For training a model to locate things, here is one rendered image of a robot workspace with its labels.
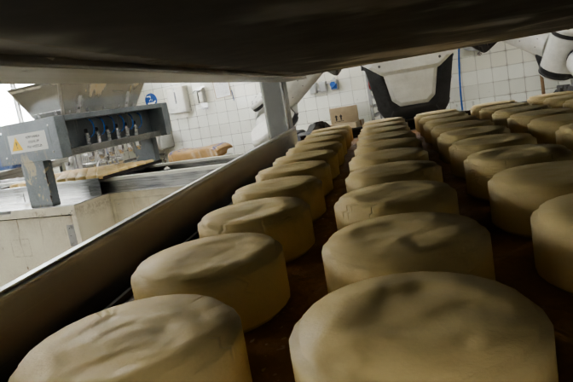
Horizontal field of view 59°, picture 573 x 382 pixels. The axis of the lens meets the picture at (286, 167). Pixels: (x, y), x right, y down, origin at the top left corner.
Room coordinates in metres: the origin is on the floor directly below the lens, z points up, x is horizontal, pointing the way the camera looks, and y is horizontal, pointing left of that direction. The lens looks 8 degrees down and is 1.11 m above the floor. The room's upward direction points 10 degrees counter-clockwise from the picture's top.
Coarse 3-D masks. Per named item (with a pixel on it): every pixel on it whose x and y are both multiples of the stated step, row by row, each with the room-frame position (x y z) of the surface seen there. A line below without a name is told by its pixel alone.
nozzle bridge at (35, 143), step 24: (48, 120) 1.92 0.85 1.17; (72, 120) 2.10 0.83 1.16; (96, 120) 2.22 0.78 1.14; (120, 120) 2.36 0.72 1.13; (144, 120) 2.51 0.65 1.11; (168, 120) 2.55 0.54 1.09; (0, 144) 2.02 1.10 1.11; (24, 144) 1.97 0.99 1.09; (48, 144) 1.93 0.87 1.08; (72, 144) 2.07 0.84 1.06; (96, 144) 2.12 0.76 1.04; (120, 144) 2.25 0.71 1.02; (144, 144) 2.59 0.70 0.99; (24, 168) 1.99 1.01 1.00; (48, 168) 1.96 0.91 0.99; (48, 192) 1.95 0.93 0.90
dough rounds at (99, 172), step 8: (152, 160) 2.37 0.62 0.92; (88, 168) 2.51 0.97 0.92; (96, 168) 2.44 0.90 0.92; (104, 168) 2.34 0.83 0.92; (112, 168) 2.30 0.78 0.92; (120, 168) 2.19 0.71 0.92; (128, 168) 2.25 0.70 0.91; (56, 176) 2.37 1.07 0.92; (64, 176) 2.29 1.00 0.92; (72, 176) 2.23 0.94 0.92; (80, 176) 2.15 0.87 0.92; (88, 176) 2.10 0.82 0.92; (96, 176) 2.08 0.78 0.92; (16, 184) 2.29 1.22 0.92; (24, 184) 2.26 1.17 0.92
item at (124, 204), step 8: (184, 184) 1.94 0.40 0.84; (112, 192) 2.08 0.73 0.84; (120, 192) 2.05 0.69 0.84; (128, 192) 2.04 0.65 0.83; (136, 192) 2.02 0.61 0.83; (144, 192) 2.01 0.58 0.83; (152, 192) 1.99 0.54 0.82; (160, 192) 1.98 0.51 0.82; (168, 192) 1.96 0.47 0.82; (112, 200) 2.08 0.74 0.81; (120, 200) 2.06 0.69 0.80; (128, 200) 2.04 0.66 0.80; (136, 200) 2.02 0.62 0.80; (144, 200) 2.01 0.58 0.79; (152, 200) 1.99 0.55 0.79; (120, 208) 2.06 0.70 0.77; (128, 208) 2.04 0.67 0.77; (136, 208) 2.03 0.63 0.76; (120, 216) 2.06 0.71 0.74; (128, 216) 2.05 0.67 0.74
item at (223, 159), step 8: (184, 160) 2.29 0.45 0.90; (192, 160) 2.26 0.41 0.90; (200, 160) 2.24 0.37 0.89; (208, 160) 2.23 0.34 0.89; (216, 160) 2.21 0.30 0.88; (224, 160) 2.20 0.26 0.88; (144, 168) 2.37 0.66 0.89; (152, 168) 2.35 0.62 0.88; (160, 168) 2.33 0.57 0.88; (176, 168) 2.30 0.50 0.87; (0, 184) 2.75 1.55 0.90; (8, 184) 2.73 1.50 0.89
